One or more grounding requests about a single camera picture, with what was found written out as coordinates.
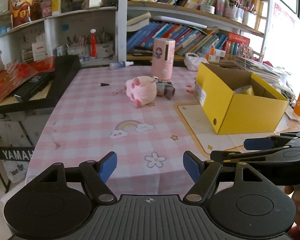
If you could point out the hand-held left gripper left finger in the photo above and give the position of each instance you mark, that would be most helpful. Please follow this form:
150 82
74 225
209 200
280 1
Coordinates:
108 165

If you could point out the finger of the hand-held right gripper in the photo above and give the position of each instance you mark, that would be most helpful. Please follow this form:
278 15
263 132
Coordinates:
230 156
257 143

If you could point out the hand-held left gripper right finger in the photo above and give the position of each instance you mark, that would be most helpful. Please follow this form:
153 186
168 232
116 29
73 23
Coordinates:
192 166

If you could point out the yellow cardboard box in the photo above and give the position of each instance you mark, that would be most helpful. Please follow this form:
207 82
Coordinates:
247 115

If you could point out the pink plush toy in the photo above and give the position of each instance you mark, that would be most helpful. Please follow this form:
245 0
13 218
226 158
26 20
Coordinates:
141 90

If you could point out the pink checkered tablecloth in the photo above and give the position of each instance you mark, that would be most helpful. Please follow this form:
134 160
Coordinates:
90 130

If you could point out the cream mat orange border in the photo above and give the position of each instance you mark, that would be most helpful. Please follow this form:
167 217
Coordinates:
197 122

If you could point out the stack of newspapers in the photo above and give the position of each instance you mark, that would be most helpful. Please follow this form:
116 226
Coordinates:
262 66

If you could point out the small grey toy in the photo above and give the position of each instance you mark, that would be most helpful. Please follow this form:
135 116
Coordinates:
166 90

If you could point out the small black triangle piece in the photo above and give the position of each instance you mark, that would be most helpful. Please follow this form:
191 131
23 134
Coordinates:
104 84

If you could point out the white printed bag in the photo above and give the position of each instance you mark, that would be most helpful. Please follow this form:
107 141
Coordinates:
14 172

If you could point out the orange and white box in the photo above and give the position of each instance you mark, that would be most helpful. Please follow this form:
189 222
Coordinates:
213 58
216 52

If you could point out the black keyboard case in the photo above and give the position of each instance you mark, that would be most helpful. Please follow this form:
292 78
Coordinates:
62 80

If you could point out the black keyboard stand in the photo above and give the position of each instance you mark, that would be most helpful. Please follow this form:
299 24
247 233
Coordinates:
12 153

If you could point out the clear spray bottle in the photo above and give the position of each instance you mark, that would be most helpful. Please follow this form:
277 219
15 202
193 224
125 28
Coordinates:
121 65

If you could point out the white plastic bag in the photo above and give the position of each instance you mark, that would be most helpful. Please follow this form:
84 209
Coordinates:
195 61

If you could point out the long black box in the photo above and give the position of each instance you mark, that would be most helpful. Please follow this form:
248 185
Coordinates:
34 86

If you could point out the red gift box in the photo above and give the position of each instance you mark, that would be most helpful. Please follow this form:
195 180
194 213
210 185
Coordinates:
238 37

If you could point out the pink cylinder container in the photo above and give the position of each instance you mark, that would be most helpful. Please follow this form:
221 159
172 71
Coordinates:
162 57

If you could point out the white pen holder box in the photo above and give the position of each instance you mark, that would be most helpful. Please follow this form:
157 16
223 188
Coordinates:
102 48

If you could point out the red and white bottle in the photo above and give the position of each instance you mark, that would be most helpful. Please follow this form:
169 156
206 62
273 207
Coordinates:
93 45

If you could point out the white pen cup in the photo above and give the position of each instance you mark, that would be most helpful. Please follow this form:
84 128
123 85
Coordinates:
249 20

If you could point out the row of colourful books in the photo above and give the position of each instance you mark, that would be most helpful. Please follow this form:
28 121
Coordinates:
175 37

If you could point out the red paper sheets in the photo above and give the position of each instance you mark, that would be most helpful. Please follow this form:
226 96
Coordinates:
7 82

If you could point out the white box red label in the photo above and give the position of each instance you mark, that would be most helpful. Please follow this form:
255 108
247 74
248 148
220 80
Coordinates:
39 51

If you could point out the white bottle yellow label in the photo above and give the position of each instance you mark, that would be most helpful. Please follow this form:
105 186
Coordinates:
56 5

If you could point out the red and gold figurine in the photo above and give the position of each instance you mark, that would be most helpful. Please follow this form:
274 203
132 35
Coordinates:
22 7

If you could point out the grey wall shelf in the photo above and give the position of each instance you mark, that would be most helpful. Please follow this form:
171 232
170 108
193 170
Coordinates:
65 17

